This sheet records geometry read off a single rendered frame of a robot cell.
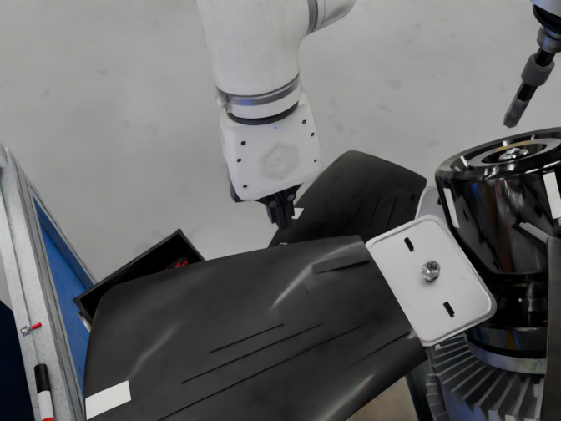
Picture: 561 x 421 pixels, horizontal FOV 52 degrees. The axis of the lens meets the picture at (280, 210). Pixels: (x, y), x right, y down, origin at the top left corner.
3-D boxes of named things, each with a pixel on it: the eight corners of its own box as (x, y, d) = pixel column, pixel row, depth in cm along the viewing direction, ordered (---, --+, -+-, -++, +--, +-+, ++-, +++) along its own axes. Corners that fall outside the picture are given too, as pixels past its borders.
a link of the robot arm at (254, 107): (225, 108, 52) (231, 134, 54) (313, 78, 54) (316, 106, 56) (199, 69, 58) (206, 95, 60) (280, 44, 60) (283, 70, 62)
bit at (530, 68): (513, 135, 26) (561, 50, 22) (493, 124, 27) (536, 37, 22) (525, 122, 27) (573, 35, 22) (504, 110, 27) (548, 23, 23)
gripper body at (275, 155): (224, 126, 53) (244, 213, 61) (321, 93, 56) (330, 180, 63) (201, 90, 59) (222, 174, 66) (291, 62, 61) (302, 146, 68)
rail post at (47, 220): (135, 345, 160) (32, 194, 93) (121, 351, 159) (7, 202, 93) (131, 332, 162) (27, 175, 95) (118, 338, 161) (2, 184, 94)
